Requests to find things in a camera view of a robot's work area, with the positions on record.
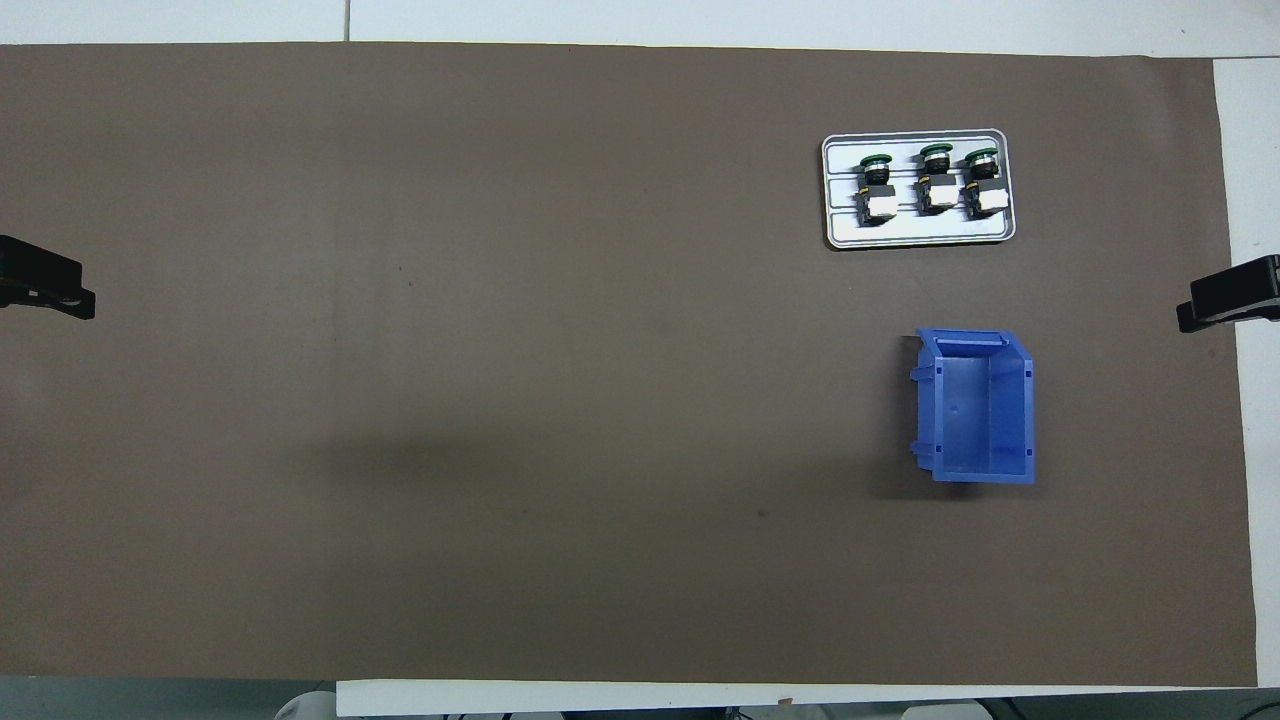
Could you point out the green mushroom push button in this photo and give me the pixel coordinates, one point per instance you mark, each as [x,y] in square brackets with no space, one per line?
[938,195]
[880,205]
[988,198]

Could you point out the blue plastic storage bin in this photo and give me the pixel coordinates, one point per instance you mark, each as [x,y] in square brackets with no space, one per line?
[965,420]

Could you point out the silver metal tray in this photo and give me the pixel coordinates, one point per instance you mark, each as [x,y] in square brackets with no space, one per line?
[900,230]

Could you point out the brown paper table mat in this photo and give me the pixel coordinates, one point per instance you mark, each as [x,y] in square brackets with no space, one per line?
[500,350]

